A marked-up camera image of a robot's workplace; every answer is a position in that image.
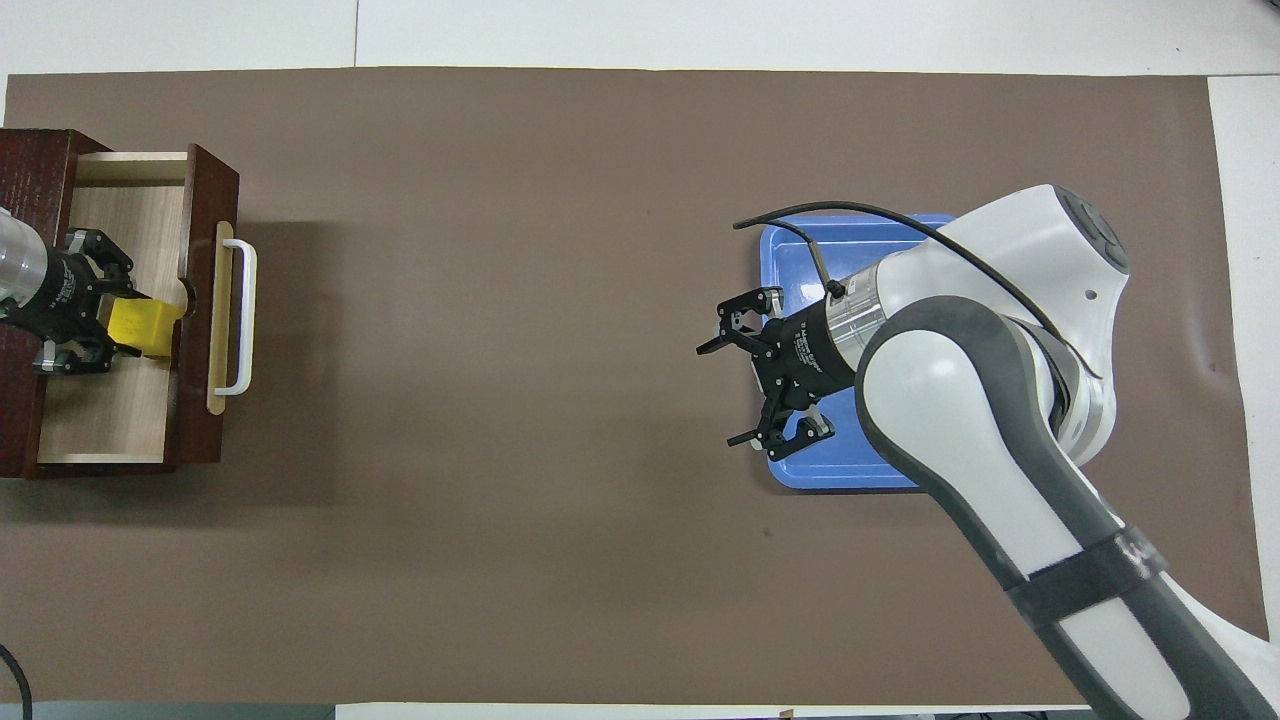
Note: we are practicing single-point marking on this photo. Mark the blue plastic tray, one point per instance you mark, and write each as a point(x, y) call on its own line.
point(830, 465)

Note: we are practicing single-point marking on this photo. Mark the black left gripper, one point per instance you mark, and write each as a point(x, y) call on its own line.
point(65, 300)

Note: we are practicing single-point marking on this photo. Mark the brown table mat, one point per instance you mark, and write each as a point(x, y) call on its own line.
point(500, 400)

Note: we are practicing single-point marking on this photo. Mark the yellow cube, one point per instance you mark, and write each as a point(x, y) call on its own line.
point(140, 325)

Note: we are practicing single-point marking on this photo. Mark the dark wooden drawer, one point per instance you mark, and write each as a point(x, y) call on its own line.
point(205, 200)

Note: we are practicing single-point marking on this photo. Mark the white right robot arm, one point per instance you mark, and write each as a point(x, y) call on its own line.
point(960, 400)

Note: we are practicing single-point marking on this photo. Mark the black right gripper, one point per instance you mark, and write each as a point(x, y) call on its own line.
point(810, 350)

